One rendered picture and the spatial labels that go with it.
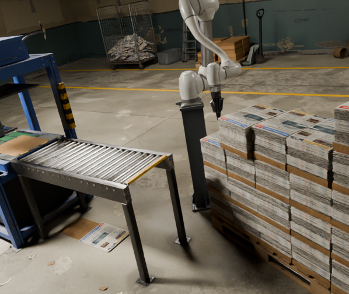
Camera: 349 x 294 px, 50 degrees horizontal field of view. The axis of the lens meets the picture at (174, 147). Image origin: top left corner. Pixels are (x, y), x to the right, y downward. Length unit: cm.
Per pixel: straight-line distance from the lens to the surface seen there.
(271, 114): 260
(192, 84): 312
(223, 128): 260
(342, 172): 206
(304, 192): 231
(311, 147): 212
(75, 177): 280
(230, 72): 288
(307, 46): 936
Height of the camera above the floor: 195
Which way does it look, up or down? 23 degrees down
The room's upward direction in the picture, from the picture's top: 10 degrees counter-clockwise
